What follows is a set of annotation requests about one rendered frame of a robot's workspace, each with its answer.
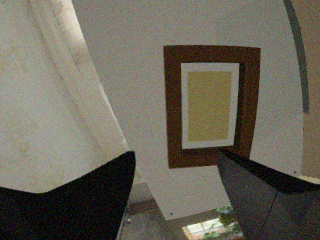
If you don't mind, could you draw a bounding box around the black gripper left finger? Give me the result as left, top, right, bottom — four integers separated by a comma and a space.
0, 151, 136, 240

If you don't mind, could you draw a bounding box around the brown picture frame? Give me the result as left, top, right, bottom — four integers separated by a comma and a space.
163, 44, 261, 169

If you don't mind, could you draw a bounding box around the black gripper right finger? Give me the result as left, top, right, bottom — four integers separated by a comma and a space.
216, 148, 320, 240

